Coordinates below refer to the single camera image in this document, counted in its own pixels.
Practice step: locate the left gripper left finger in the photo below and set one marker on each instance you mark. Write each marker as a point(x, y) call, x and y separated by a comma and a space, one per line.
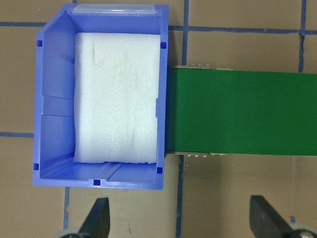
point(96, 224)

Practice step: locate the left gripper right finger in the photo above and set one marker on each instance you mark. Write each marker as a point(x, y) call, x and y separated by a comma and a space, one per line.
point(265, 222)

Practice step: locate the green conveyor belt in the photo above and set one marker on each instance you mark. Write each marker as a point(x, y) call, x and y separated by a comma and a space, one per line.
point(241, 112)

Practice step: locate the left blue plastic bin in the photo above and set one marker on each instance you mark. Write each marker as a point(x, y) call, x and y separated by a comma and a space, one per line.
point(54, 129)

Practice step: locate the left white foam pad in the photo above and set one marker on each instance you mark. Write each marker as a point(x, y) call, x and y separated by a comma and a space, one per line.
point(115, 97)

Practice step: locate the clear bin label holder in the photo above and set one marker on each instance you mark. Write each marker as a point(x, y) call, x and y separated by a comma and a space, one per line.
point(114, 9)

